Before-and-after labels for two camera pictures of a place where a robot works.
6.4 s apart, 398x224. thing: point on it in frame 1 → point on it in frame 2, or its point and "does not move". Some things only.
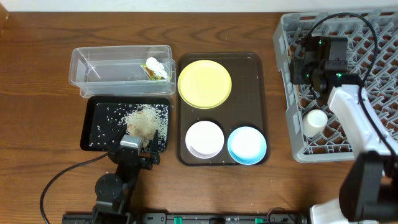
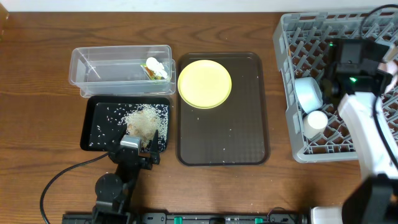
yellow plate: x=204 y=84 does not move
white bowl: x=204 y=139 → x=390 y=67
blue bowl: x=247 y=145 → x=309 y=93
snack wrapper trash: x=157 y=67 does not move
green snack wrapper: x=152 y=74 does not move
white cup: x=314 y=122 does not move
